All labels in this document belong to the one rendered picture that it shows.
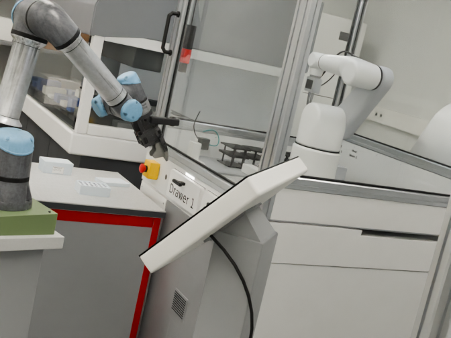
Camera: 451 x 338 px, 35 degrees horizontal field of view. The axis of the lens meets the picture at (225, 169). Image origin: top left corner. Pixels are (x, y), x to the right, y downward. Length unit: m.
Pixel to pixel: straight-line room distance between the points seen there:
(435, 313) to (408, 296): 1.57
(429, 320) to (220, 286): 0.67
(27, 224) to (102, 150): 1.26
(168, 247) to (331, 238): 0.99
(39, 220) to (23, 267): 0.16
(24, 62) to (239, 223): 0.98
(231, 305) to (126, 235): 1.17
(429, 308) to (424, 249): 1.53
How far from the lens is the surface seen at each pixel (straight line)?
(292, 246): 2.35
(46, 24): 2.23
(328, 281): 2.49
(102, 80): 2.31
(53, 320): 2.87
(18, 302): 2.35
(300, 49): 2.19
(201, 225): 1.51
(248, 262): 1.68
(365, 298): 2.62
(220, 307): 1.73
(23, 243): 2.22
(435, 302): 1.18
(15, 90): 2.34
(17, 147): 2.21
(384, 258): 2.60
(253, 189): 1.46
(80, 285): 2.84
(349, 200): 2.42
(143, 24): 3.40
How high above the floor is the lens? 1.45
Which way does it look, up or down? 10 degrees down
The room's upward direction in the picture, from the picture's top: 13 degrees clockwise
